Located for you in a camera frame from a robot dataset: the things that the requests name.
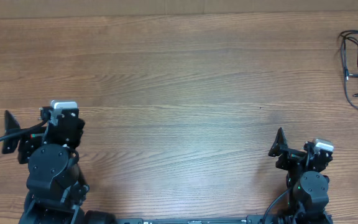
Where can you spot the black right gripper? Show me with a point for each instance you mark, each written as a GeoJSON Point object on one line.
{"type": "Point", "coordinates": [289, 156]}

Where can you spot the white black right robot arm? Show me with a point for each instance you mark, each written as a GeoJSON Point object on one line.
{"type": "Point", "coordinates": [306, 196]}

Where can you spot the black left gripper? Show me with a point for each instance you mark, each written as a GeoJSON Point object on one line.
{"type": "Point", "coordinates": [28, 144]}

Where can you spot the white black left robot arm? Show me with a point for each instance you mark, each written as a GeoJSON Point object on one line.
{"type": "Point", "coordinates": [56, 184]}

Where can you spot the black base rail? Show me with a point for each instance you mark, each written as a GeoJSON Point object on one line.
{"type": "Point", "coordinates": [250, 219]}

